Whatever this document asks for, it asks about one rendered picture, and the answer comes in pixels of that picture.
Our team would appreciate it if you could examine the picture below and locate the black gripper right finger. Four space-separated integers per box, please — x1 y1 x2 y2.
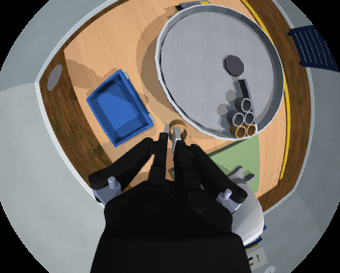
172 126 248 215

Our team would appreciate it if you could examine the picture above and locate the grey metal bushing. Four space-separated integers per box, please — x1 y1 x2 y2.
234 97 252 112
227 110 244 127
239 111 255 125

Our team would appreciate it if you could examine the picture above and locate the bronze bushing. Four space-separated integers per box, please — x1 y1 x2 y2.
242 123 256 137
169 119 189 142
230 125 247 139

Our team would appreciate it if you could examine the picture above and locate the blue crate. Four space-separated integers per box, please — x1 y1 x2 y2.
86 69 155 147

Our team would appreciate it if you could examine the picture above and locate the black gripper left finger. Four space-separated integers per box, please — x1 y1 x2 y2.
88 124 169 213

